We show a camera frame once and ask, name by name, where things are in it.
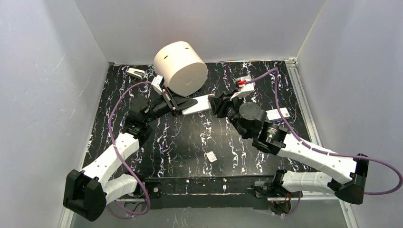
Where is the white remote control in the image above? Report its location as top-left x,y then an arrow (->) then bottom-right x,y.
182,94 -> 212,115

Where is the white remote battery cover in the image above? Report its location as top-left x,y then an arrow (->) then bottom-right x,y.
204,151 -> 217,162

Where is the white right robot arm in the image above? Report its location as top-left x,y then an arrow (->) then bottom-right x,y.
208,91 -> 368,205

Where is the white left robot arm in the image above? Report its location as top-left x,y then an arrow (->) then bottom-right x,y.
63,89 -> 198,221

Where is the white cylindrical container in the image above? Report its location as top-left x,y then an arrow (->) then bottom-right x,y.
153,41 -> 208,96

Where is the white battery box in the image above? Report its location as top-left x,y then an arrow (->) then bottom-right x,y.
266,107 -> 290,122

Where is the white stapler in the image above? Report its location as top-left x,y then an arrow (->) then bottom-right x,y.
126,68 -> 145,79

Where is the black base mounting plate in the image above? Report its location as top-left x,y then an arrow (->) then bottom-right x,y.
138,176 -> 292,215

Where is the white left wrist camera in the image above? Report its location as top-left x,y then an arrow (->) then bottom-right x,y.
151,75 -> 164,95

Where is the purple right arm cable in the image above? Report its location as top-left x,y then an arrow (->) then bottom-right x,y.
244,68 -> 403,217

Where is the aluminium frame rail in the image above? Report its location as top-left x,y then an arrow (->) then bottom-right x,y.
285,58 -> 358,228

